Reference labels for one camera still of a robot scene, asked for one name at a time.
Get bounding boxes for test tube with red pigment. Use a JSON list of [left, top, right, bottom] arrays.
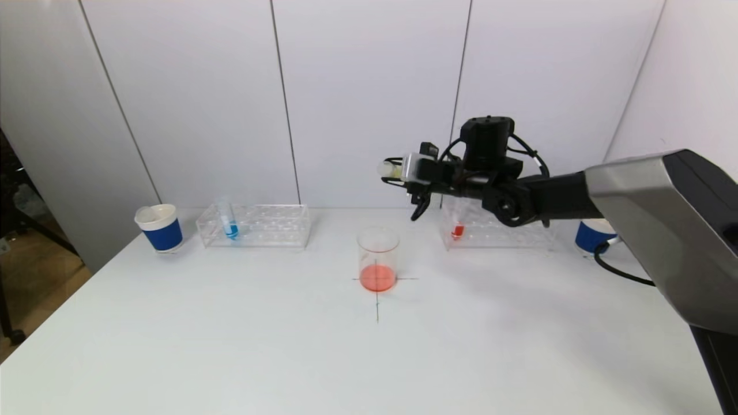
[[450, 206, 468, 241]]

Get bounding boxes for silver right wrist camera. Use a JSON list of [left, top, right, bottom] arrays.
[[401, 152, 428, 185]]

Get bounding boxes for test tube with blue pigment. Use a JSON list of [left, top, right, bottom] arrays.
[[217, 196, 240, 241]]

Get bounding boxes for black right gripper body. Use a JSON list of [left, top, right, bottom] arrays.
[[401, 152, 462, 194]]

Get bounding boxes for white paper cup blue sleeve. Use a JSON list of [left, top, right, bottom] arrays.
[[575, 218, 619, 256], [134, 203, 185, 255]]

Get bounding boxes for black right camera cable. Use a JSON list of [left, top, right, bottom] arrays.
[[410, 193, 432, 222]]

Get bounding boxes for black tripod stand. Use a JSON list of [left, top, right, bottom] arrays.
[[0, 130, 82, 348]]

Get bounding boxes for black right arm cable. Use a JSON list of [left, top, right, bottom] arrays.
[[593, 239, 657, 287]]

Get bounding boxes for clear acrylic test tube rack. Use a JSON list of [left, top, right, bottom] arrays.
[[197, 203, 312, 250], [439, 195, 555, 252]]

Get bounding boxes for clear glass beaker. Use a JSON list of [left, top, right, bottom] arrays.
[[356, 227, 401, 293]]

